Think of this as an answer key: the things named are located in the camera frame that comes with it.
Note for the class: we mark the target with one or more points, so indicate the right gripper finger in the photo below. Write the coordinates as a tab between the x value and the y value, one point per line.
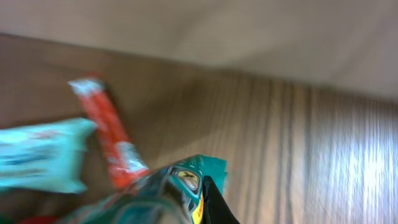
216	210

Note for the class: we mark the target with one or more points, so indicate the green 3M gloves packet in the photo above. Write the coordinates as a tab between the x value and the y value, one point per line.
173	194

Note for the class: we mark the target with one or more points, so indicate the small orange snack packet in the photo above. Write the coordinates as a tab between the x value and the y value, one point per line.
124	163

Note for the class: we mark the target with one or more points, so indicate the teal wet wipes packet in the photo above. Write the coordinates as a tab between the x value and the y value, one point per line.
45	157

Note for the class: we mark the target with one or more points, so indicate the red sauce bottle yellow label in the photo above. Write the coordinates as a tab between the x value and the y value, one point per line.
39	220

